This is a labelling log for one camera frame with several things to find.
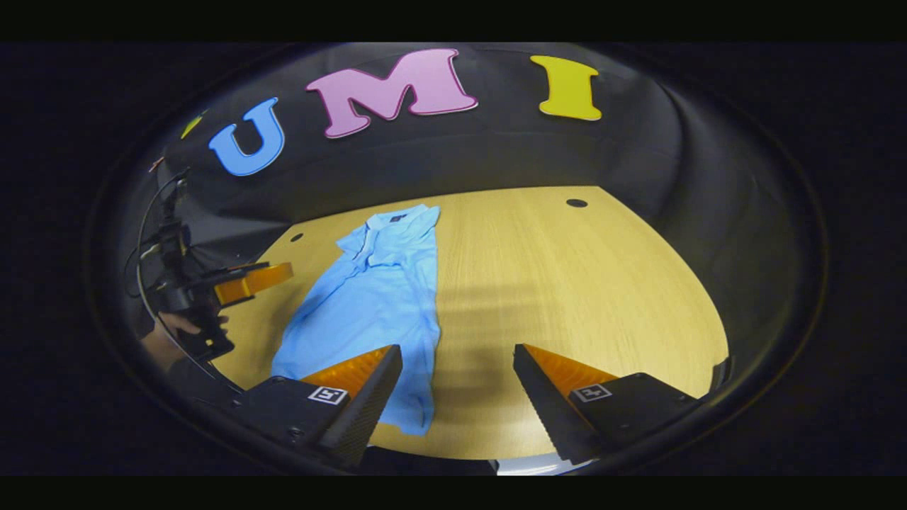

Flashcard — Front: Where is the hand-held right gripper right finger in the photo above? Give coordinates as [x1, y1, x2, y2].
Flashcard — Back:
[513, 344, 709, 465]

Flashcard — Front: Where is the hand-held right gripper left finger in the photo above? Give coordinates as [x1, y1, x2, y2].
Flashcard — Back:
[234, 345, 403, 470]

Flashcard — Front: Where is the light blue T-shirt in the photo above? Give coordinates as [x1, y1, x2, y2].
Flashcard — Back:
[271, 204, 442, 436]

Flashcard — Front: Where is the black backdrop cloth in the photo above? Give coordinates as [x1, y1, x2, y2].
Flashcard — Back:
[113, 42, 809, 369]

